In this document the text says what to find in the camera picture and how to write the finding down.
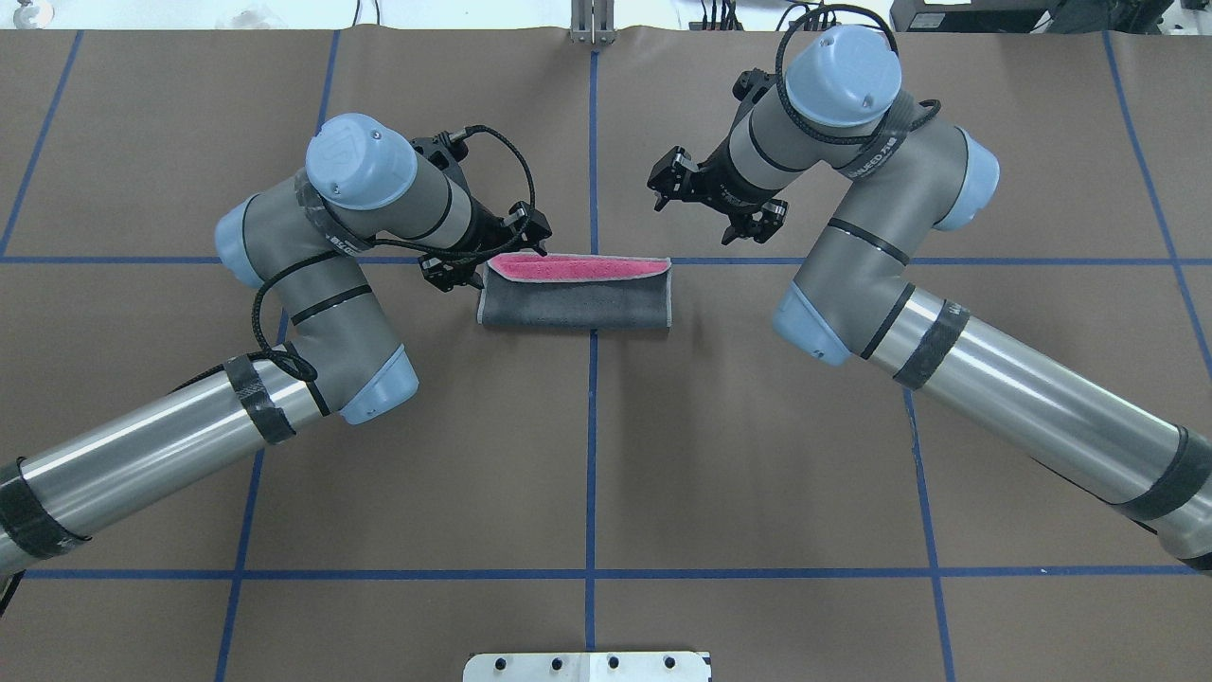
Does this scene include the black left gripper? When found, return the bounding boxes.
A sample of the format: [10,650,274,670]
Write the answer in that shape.
[421,194,553,293]

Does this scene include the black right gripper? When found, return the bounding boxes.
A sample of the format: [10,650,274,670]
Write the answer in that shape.
[648,144,788,246]

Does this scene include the pink grey microfibre towel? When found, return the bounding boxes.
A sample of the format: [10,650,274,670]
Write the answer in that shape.
[476,252,671,329]

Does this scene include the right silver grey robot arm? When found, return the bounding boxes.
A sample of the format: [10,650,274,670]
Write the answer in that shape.
[648,15,1211,575]

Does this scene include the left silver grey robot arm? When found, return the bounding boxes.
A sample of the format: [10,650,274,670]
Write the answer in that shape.
[2,113,551,603]

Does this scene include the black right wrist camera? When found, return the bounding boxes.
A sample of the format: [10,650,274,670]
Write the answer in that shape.
[731,68,774,128]

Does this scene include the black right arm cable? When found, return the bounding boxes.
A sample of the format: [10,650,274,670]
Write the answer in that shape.
[774,5,943,148]

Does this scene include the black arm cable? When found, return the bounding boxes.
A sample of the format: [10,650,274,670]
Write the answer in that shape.
[170,125,538,385]
[774,5,943,148]

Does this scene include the aluminium frame post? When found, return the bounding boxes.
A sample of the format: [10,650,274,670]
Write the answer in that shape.
[568,0,617,45]

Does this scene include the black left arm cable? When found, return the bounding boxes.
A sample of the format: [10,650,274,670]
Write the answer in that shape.
[170,125,538,385]

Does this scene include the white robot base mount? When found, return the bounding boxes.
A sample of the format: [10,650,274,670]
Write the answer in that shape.
[462,651,714,681]

